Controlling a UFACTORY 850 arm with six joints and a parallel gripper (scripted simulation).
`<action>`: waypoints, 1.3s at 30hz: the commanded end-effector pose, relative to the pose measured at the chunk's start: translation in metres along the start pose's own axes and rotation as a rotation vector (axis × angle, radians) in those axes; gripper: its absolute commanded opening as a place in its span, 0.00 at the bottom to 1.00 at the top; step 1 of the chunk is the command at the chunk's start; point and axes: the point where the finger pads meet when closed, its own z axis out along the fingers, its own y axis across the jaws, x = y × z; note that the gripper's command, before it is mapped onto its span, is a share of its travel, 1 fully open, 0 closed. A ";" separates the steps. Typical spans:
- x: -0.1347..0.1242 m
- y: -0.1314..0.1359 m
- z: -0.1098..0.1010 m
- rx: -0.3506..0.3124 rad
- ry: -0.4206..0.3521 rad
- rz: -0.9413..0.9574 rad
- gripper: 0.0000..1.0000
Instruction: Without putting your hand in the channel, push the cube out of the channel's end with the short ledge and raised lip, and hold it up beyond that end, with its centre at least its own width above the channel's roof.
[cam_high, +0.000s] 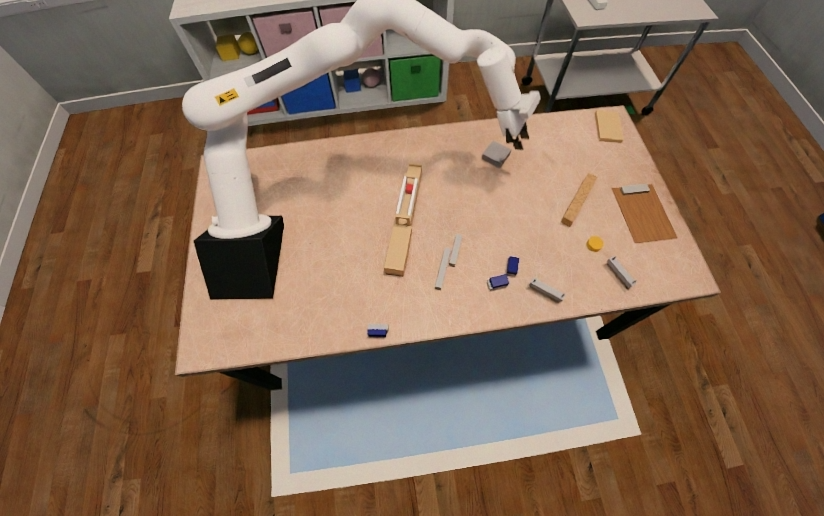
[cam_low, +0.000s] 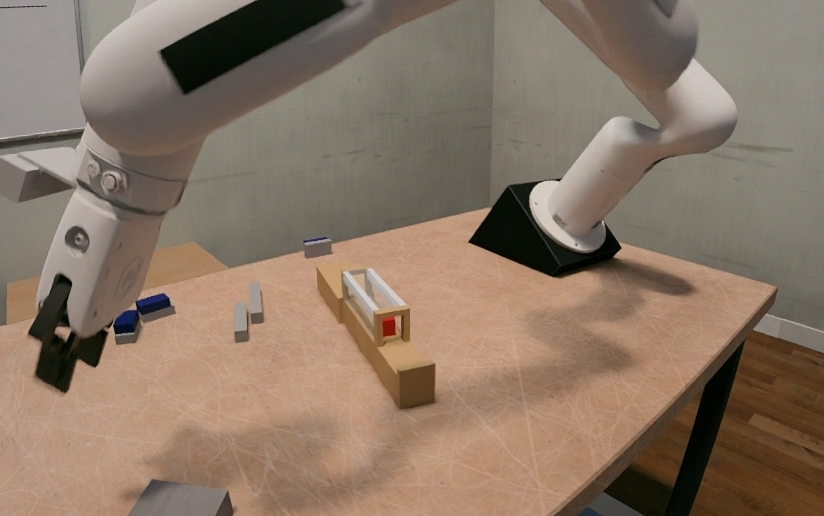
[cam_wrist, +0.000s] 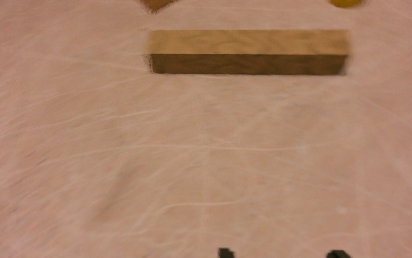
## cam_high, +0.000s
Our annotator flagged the light wooden stick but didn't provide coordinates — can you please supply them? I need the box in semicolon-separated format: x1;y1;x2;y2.
560;173;598;227

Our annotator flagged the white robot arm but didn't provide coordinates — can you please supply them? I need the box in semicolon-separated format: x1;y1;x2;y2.
182;0;541;238

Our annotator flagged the brown wooden clipboard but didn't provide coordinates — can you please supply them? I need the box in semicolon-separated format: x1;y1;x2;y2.
612;184;678;244

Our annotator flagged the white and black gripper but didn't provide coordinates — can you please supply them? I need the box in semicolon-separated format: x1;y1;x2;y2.
497;103;530;152

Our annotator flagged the yellow short cylinder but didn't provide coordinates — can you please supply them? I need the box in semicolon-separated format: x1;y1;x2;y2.
587;236;604;252

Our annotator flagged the tan flat rectangular block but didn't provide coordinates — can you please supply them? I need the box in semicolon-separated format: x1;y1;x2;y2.
595;110;624;143

